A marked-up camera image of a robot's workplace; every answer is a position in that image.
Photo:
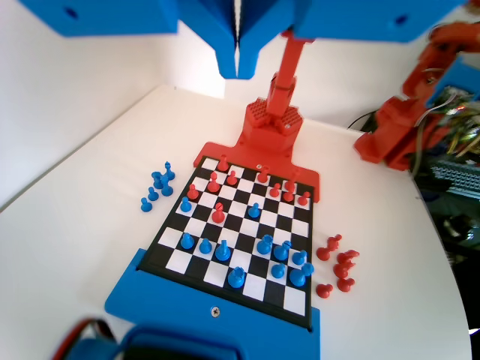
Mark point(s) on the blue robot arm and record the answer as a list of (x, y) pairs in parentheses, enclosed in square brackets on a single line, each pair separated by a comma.
[(168, 345)]

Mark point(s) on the red robot arm on plate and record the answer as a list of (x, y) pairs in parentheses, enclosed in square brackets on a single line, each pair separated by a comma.
[(270, 123)]

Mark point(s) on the red robot arm with wiring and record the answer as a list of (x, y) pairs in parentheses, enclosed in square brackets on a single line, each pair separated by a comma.
[(393, 131)]

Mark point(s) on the red chess rook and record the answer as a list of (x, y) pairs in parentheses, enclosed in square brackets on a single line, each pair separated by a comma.
[(263, 175), (223, 164)]

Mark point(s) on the red chess pawn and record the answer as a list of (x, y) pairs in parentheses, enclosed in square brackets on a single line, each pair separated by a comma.
[(192, 192), (275, 191), (345, 284), (304, 198), (232, 179), (288, 196), (324, 291)]

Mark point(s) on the red chess king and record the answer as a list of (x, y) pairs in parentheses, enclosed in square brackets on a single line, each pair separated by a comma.
[(291, 183)]

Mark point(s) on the blue chess bishop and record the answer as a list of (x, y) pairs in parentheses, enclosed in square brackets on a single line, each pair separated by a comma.
[(281, 252)]

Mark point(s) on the red chess queen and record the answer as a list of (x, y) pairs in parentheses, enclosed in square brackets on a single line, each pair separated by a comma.
[(324, 252)]

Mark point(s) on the red chess knight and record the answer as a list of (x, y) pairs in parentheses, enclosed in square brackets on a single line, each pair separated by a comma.
[(347, 257), (342, 270)]

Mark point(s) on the blue controller board cover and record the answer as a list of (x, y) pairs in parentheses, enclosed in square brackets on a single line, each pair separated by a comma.
[(450, 82)]

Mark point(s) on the black and white chessboard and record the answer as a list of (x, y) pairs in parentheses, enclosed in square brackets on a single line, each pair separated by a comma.
[(243, 232)]

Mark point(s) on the black computer keyboard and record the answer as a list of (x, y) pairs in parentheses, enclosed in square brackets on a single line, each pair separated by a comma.
[(457, 176)]

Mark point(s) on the silver screw in blue plate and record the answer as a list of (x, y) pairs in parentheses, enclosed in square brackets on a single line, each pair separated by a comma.
[(215, 311)]

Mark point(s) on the blue board mount plate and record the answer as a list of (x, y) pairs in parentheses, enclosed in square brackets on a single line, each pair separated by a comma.
[(157, 303)]

